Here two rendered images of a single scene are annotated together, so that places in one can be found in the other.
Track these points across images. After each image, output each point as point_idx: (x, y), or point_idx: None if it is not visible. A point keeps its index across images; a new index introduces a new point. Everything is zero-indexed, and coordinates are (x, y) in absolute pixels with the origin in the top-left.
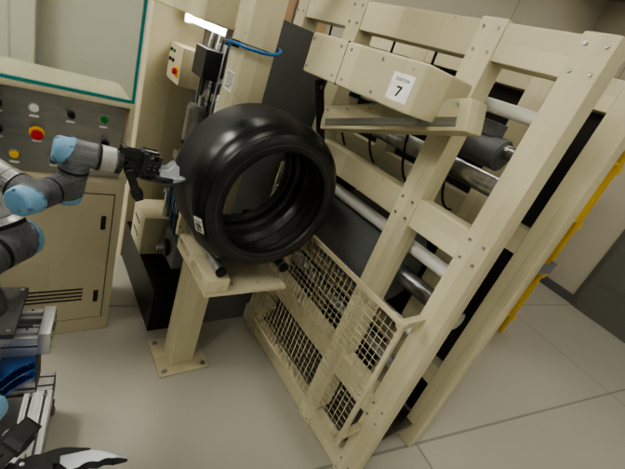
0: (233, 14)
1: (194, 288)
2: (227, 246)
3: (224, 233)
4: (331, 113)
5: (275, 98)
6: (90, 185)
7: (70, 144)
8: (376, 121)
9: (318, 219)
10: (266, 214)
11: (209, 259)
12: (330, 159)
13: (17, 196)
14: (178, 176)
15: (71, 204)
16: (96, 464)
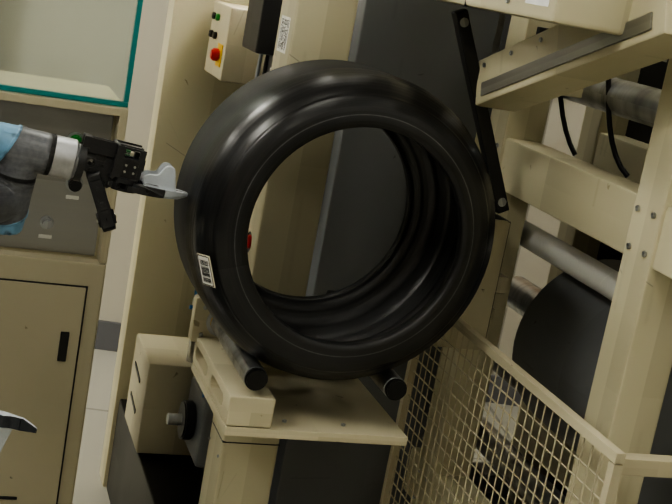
0: None
1: (232, 480)
2: (262, 317)
3: (254, 287)
4: (490, 71)
5: (401, 69)
6: (45, 266)
7: (12, 132)
8: (551, 60)
9: (458, 273)
10: (373, 296)
11: (237, 360)
12: (464, 143)
13: None
14: (173, 186)
15: (6, 231)
16: (1, 420)
